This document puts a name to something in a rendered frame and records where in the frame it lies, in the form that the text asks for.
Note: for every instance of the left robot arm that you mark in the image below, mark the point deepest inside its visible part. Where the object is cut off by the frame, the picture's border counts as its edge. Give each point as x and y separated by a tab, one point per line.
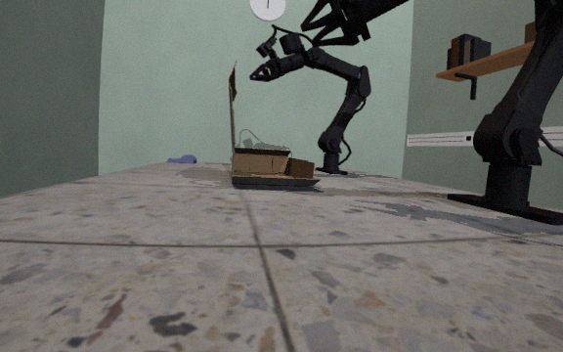
512	131

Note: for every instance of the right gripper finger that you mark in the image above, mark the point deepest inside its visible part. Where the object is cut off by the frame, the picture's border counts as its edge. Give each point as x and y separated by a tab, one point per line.
272	68
260	79

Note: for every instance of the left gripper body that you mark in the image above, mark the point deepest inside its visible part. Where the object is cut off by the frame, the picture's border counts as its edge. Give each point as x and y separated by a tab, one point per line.
358	17

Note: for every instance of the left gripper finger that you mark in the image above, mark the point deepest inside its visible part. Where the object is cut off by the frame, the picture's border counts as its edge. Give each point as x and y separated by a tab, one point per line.
346	40
336	15

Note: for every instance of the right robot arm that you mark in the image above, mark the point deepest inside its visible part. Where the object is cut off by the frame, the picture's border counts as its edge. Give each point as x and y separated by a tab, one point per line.
319	59

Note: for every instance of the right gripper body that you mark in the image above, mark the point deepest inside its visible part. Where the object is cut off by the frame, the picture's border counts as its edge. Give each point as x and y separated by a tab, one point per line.
282	65

